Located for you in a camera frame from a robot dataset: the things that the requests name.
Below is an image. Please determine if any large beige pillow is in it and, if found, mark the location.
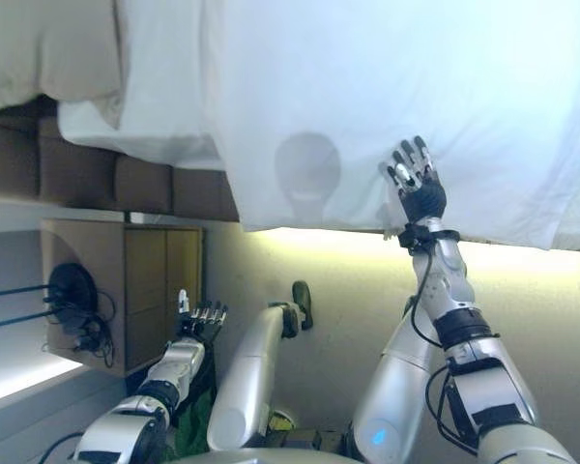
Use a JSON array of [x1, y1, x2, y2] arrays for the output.
[[0, 0, 127, 130]]

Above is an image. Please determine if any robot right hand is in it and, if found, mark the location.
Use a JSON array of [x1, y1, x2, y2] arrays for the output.
[[377, 135, 449, 228]]

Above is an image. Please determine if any black cable bundle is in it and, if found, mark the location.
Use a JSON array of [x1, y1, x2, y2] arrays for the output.
[[43, 289, 117, 368]]

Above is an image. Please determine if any black round lamp base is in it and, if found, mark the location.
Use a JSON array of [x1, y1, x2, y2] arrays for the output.
[[47, 263, 98, 320]]

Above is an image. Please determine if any silver robot torso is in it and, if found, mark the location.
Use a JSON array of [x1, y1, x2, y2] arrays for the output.
[[168, 447, 368, 464]]

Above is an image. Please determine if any silver robot leg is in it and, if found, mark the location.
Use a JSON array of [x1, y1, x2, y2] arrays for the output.
[[206, 280, 314, 450], [352, 308, 446, 463]]

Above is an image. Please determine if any silver robot right leg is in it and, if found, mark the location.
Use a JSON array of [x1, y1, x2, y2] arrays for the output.
[[352, 308, 446, 463]]

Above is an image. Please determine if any white duvet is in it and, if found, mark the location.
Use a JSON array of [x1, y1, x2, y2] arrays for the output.
[[207, 0, 580, 252]]

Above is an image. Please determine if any black thin lamp rod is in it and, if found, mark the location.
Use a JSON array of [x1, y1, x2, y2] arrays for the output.
[[0, 311, 54, 331], [0, 284, 54, 299]]

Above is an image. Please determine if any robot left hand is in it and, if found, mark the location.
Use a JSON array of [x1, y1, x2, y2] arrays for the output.
[[176, 288, 229, 342]]

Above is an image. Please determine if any silver robot left leg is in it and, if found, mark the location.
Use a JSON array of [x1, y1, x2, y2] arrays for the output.
[[206, 280, 314, 450]]

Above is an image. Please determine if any wooden nightstand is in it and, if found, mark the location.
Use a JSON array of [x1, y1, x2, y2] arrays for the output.
[[41, 217, 205, 377]]

